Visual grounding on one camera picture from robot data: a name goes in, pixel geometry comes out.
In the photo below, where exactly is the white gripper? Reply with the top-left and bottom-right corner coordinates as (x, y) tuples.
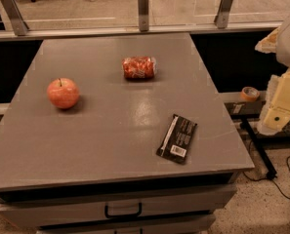
(257, 68), (290, 136)

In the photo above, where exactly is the black rxbar chocolate wrapper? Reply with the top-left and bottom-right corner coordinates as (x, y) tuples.
(156, 114), (197, 164)

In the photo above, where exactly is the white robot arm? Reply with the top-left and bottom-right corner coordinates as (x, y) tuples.
(255, 16), (290, 136)

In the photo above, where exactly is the red apple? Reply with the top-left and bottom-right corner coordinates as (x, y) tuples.
(47, 78), (79, 109)

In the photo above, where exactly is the orange tape roll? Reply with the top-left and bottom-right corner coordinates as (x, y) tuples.
(240, 87), (260, 102)

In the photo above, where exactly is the grey side shelf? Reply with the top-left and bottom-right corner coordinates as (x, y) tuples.
(220, 91), (266, 117)

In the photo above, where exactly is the lower grey drawer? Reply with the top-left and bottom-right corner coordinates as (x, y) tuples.
(36, 214), (216, 234)

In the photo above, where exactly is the grey drawer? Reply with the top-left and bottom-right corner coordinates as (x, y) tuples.
(36, 214), (216, 234)
(0, 184), (236, 227)

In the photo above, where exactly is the crushed orange soda can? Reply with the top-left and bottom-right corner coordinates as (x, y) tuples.
(122, 57), (157, 79)

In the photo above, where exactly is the upper grey drawer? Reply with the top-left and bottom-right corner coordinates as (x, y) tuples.
(0, 184), (236, 227)

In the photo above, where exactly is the black cable on floor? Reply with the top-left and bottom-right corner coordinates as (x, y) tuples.
(242, 153), (290, 201)

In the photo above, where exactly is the black metal frame leg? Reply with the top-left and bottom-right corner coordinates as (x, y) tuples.
(240, 117), (277, 180)

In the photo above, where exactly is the right metal railing bracket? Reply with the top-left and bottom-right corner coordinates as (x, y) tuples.
(214, 0), (233, 29)

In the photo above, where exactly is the metal railing bracket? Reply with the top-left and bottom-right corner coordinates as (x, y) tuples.
(138, 0), (149, 32)
(214, 0), (233, 29)
(0, 0), (28, 36)

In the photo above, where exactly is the middle metal railing bracket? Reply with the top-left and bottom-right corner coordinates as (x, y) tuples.
(138, 0), (149, 32)

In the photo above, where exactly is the black upper drawer handle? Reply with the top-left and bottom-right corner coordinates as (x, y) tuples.
(104, 203), (143, 219)

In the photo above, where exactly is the left metal railing bracket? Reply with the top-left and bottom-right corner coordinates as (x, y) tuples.
(0, 0), (28, 36)

